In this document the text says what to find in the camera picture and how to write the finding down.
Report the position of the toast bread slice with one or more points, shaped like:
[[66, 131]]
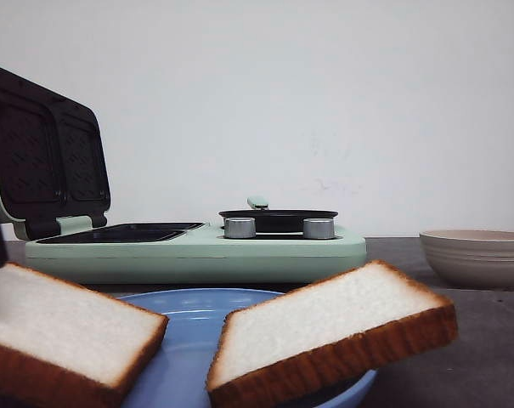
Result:
[[63, 345], [327, 332]]

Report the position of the breakfast maker hinged lid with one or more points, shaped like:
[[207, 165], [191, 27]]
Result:
[[51, 160]]

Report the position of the beige ribbed bowl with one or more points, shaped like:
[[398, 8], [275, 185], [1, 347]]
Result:
[[472, 258]]

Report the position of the mint green breakfast maker base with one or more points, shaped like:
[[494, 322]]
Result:
[[191, 253]]

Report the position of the blue round plate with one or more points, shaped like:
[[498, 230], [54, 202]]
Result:
[[176, 376]]

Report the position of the left silver control knob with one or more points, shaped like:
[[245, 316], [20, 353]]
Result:
[[239, 228]]

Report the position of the silver control knob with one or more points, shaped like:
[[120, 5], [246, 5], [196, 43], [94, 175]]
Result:
[[239, 228], [318, 228]]

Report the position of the black round frying pan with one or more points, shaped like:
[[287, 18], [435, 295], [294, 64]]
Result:
[[275, 220]]

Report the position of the right silver control knob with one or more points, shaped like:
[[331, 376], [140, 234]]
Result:
[[318, 228]]

